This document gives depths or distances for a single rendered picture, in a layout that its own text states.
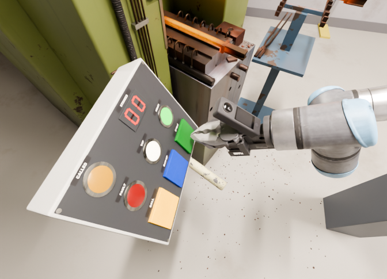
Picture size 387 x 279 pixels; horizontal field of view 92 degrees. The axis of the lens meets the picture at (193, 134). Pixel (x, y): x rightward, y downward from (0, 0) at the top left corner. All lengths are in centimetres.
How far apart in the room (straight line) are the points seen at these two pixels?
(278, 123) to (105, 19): 49
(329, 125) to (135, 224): 40
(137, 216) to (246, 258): 117
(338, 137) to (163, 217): 38
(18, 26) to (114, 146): 72
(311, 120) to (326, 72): 234
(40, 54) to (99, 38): 49
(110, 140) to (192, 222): 118
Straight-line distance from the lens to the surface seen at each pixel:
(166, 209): 47
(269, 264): 155
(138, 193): 40
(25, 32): 102
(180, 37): 92
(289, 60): 131
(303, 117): 41
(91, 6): 58
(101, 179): 35
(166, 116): 47
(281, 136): 41
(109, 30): 61
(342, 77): 278
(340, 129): 41
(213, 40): 87
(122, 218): 40
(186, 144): 52
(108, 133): 36
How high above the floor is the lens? 147
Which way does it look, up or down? 59 degrees down
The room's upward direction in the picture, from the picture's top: straight up
